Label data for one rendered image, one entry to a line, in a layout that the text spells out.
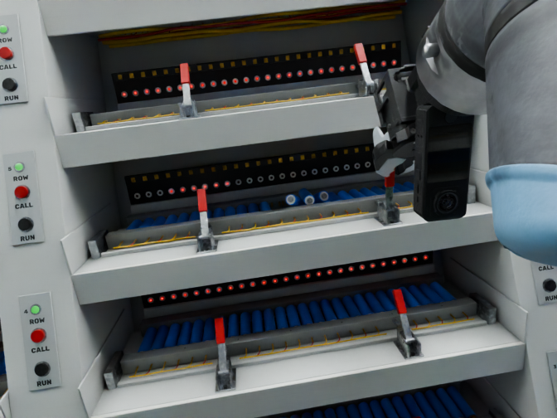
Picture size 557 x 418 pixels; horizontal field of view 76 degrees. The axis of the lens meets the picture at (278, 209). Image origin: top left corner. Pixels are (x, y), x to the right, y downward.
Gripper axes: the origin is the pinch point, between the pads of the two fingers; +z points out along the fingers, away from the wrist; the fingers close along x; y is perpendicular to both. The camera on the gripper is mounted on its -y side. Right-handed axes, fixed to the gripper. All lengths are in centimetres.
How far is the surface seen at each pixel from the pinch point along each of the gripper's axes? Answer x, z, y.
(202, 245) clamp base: 27.4, 5.4, -5.1
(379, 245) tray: 2.5, 4.1, -9.1
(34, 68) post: 46, -3, 21
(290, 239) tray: 14.9, 4.0, -6.3
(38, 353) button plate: 50, 4, -16
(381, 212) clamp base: 1.1, 4.1, -4.4
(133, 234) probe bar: 38.2, 8.5, -1.2
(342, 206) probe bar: 5.5, 8.2, -1.7
